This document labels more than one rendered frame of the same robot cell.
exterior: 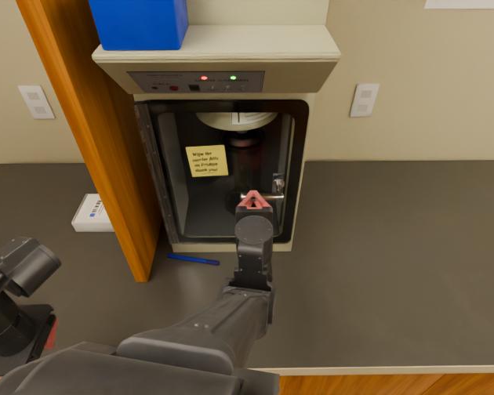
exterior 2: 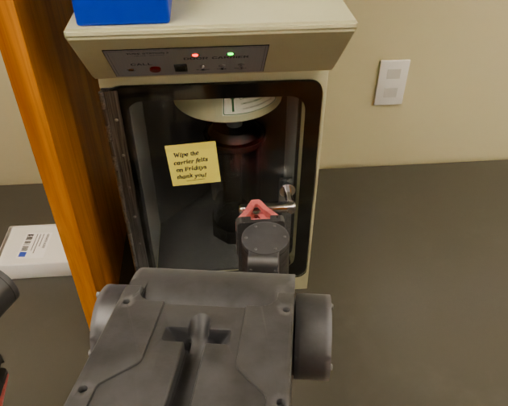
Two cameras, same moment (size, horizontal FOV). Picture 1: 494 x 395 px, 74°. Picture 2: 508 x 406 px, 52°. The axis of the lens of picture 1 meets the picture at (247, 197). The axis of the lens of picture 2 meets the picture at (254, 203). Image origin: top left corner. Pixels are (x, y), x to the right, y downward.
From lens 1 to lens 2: 0.14 m
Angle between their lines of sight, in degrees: 6
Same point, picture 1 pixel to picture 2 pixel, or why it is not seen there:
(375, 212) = (418, 232)
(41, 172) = not seen: outside the picture
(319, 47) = (332, 15)
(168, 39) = (157, 11)
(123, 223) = (81, 253)
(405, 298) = (465, 339)
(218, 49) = (214, 21)
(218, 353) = not seen: hidden behind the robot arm
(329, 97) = (345, 80)
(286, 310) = not seen: hidden behind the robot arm
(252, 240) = (265, 249)
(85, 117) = (43, 109)
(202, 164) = (186, 169)
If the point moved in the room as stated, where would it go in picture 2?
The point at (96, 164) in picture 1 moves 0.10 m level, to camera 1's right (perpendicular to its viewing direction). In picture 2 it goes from (52, 170) to (128, 166)
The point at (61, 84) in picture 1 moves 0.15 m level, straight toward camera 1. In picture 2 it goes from (18, 68) to (62, 122)
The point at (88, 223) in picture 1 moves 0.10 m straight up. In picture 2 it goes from (17, 266) to (2, 228)
